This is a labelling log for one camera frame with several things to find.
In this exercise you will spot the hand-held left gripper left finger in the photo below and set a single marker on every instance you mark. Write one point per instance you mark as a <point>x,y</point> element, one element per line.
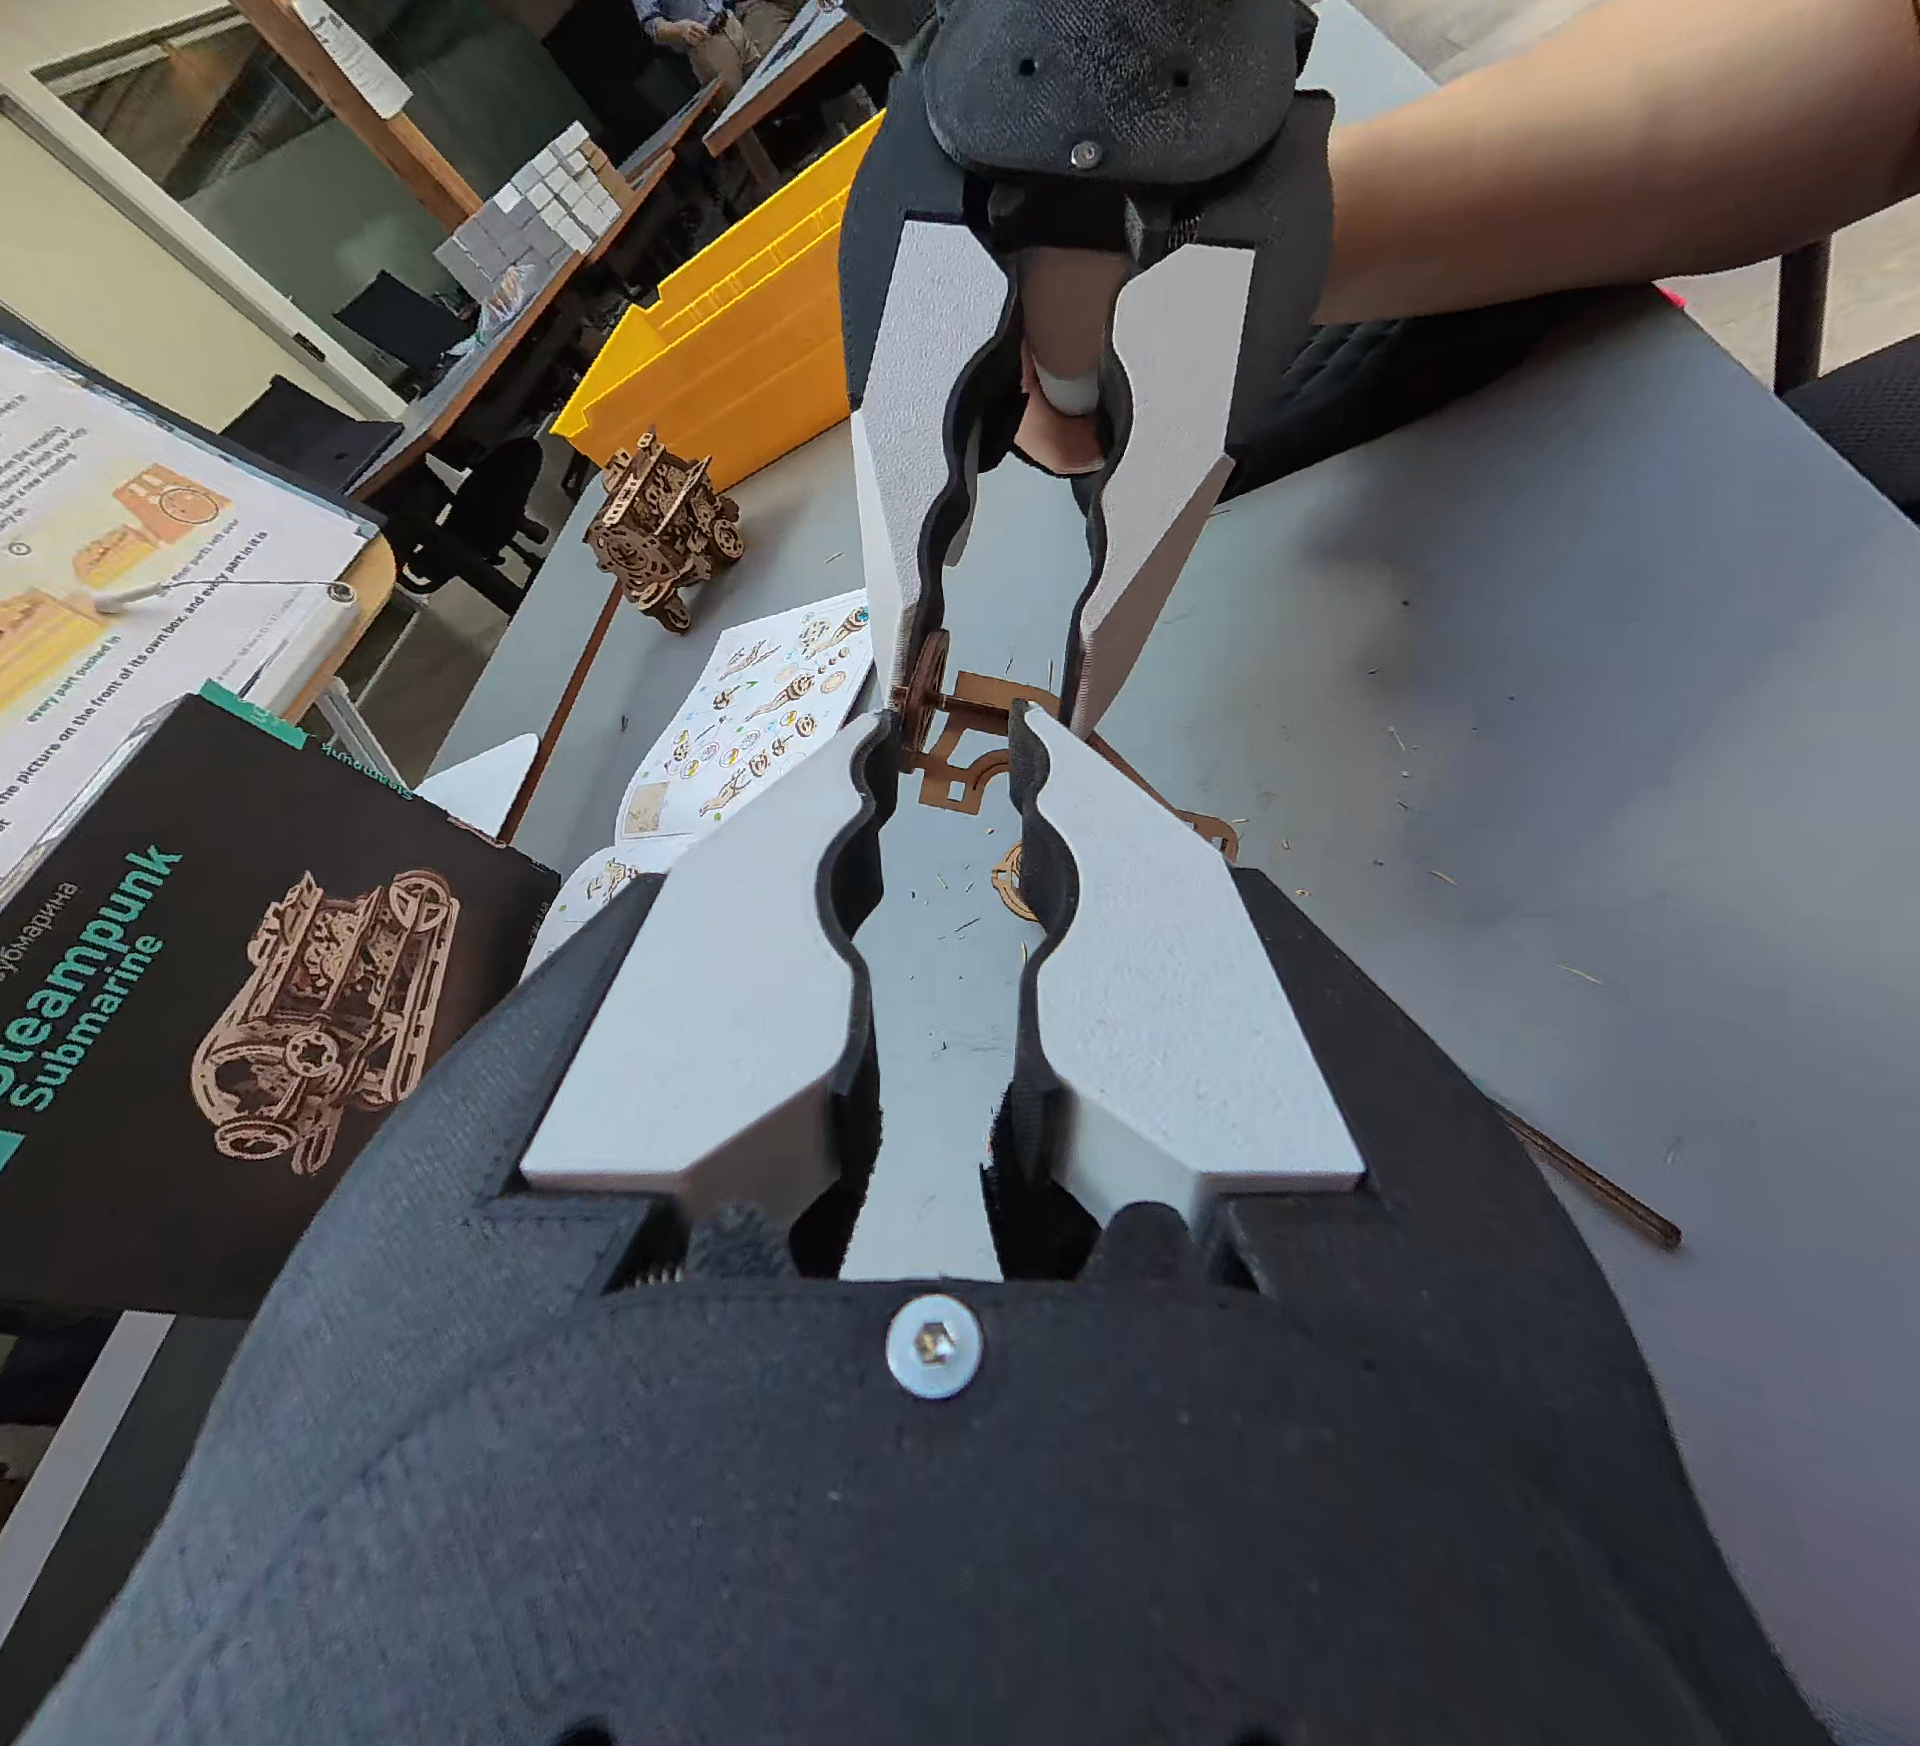
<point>705,1027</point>

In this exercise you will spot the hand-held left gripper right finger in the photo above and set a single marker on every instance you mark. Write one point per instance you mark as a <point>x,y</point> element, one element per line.
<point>1199,1027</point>

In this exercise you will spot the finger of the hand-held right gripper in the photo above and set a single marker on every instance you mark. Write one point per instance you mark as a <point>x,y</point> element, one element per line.
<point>914,425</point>
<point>1185,425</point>

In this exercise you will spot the wooden wheel frame with shaft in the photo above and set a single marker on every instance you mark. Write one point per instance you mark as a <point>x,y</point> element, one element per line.
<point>927,672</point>

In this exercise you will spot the person's right forearm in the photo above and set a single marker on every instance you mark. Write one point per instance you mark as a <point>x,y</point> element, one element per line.
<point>1575,156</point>

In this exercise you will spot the wooden mechanical model vehicle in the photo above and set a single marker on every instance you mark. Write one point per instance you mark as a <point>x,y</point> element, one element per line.
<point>658,531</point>

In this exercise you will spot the black model kit box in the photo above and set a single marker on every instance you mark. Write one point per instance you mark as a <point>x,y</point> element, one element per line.
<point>224,996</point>

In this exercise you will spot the person's right hand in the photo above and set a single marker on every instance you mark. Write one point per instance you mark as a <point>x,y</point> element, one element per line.
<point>1066,307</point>

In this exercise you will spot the yellow plastic bin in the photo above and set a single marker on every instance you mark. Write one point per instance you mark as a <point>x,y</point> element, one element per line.
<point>722,334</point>

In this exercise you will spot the illustrated instruction booklet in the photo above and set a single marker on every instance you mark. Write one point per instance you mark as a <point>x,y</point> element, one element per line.
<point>749,725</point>

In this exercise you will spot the wooden background desk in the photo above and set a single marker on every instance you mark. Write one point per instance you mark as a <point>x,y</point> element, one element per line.
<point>781,74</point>
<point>493,351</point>

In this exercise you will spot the thin wooden strip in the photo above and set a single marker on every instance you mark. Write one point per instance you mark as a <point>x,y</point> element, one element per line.
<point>1588,1173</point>

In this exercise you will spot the stack of small pale boxes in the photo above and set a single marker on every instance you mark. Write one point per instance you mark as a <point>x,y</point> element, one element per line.
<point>534,201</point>

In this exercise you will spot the black monitor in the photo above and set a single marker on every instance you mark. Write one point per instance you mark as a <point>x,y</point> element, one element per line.
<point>398,320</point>

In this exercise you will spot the black laptop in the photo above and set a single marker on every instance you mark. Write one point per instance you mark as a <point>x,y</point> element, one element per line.
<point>306,434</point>

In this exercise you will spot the white paper notice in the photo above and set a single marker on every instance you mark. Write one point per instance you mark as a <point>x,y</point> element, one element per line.
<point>353,51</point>

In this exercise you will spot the wooden support post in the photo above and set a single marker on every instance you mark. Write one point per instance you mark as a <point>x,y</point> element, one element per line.
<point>256,7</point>

